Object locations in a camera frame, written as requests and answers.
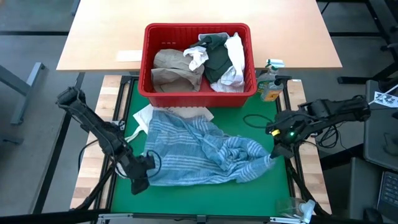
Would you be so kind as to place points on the dark green garment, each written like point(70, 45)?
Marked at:
point(217, 62)

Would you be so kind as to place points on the white garment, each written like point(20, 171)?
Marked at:
point(236, 56)

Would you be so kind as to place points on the green work mat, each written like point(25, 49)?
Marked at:
point(192, 199)

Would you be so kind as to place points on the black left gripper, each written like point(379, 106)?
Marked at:
point(138, 169)

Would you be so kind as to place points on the grey metal desk leg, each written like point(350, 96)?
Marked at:
point(23, 88)

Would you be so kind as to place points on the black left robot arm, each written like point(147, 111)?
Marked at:
point(93, 123)

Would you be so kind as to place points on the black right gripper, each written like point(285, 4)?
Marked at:
point(278, 130)

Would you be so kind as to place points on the white patterned paper flag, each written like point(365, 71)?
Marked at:
point(385, 100)

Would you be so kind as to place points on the light wooden table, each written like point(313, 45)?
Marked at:
point(280, 31)

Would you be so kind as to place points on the blue white striped towel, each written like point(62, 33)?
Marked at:
point(192, 149)

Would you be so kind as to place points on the black keyboard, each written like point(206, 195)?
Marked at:
point(390, 193)

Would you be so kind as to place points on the small white cloth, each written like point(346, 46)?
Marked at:
point(197, 56)

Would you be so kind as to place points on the clear plastic spray bottle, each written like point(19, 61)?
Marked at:
point(295, 208)

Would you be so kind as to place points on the red plastic laundry bin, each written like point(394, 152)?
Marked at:
point(199, 99)

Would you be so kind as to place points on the black aluminium frame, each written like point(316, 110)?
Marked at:
point(291, 174)

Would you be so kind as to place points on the beige trousers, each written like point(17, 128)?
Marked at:
point(174, 74)

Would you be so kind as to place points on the white paper label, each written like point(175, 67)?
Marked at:
point(129, 56)

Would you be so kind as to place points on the grey side desk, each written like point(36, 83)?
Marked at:
point(377, 140)

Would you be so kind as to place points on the white printed tote bag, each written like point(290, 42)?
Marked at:
point(143, 116)

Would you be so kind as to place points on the silver frame bracket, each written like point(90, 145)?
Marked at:
point(286, 220)
point(115, 216)

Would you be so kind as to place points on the black desk frame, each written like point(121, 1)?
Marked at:
point(354, 80)

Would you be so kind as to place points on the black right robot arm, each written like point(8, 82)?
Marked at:
point(335, 109)

